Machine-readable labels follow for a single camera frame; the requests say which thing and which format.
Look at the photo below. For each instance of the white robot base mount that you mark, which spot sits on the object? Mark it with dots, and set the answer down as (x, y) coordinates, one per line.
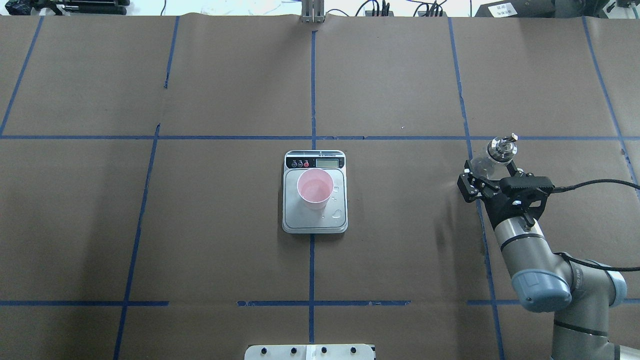
(344, 351)

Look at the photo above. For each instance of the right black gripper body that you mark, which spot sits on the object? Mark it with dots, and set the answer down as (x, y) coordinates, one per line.
(494, 204)

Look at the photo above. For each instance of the blue tape line lengthwise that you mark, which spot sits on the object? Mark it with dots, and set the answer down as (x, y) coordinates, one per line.
(492, 302)

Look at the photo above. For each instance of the aluminium frame post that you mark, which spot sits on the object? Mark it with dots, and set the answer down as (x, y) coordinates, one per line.
(312, 11)

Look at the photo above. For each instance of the digital kitchen scale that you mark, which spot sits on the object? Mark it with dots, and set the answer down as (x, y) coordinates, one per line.
(297, 218)

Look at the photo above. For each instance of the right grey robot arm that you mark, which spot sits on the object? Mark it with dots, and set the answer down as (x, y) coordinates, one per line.
(580, 293)

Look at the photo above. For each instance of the pink paper cup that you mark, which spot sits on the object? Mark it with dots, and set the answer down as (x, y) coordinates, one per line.
(315, 187)

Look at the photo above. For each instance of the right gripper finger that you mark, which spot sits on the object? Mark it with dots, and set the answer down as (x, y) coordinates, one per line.
(514, 170)
(471, 187)

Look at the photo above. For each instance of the glass sauce dispenser bottle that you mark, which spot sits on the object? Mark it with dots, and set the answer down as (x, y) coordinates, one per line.
(497, 154)

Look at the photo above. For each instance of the blue tape centre line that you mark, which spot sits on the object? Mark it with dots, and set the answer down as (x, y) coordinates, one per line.
(311, 290)

